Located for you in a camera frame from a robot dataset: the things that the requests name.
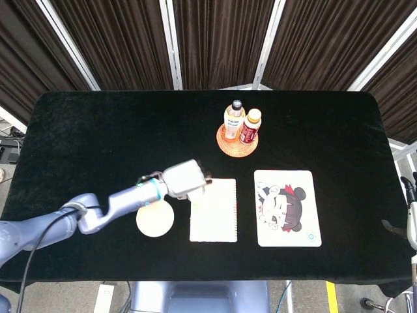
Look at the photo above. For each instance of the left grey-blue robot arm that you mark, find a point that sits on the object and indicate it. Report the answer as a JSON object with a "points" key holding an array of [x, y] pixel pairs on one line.
{"points": [[123, 202]]}

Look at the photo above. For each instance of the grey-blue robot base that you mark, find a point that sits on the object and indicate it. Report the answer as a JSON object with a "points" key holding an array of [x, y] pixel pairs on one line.
{"points": [[195, 296]]}

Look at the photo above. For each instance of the orange woven round coaster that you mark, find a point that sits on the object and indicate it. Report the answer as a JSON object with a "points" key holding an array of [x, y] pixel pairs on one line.
{"points": [[236, 150]]}

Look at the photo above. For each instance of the black equipment box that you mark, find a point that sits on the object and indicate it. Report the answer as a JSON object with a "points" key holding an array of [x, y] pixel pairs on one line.
{"points": [[9, 153]]}

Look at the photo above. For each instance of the white metal frame post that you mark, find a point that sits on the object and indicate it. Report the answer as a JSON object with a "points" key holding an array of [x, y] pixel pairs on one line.
{"points": [[172, 49], [384, 55], [13, 120], [399, 145], [269, 42], [70, 49]]}

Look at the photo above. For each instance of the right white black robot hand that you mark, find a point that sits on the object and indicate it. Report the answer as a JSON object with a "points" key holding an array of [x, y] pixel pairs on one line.
{"points": [[412, 221]]}

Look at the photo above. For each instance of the cartoon girl mouse pad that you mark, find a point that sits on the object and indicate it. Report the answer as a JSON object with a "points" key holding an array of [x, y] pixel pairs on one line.
{"points": [[286, 208]]}

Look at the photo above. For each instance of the dark brown pleated curtain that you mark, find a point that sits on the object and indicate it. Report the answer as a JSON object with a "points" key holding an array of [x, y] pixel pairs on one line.
{"points": [[120, 42], [26, 49], [221, 42], [400, 98], [325, 42]]}

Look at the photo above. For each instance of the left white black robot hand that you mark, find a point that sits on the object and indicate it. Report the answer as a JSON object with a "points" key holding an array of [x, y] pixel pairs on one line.
{"points": [[184, 177]]}

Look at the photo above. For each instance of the beige spiral notebook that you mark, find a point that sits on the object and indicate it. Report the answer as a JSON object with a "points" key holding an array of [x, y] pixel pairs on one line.
{"points": [[215, 215]]}

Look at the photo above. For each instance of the clear bottle black cap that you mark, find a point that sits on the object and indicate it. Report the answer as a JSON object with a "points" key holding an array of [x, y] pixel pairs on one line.
{"points": [[234, 122]]}

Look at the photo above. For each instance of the red label bottle yellow cap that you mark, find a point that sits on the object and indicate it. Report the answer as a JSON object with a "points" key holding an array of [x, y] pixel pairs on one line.
{"points": [[249, 130]]}

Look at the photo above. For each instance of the black velvet tablecloth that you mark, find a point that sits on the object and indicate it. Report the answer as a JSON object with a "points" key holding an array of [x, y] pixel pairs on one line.
{"points": [[130, 130]]}

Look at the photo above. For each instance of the white power strip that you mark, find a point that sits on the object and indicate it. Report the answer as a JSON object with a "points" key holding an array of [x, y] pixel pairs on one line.
{"points": [[105, 298]]}

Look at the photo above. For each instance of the black caster wheel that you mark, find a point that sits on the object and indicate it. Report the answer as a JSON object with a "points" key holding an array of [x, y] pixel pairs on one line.
{"points": [[366, 302]]}

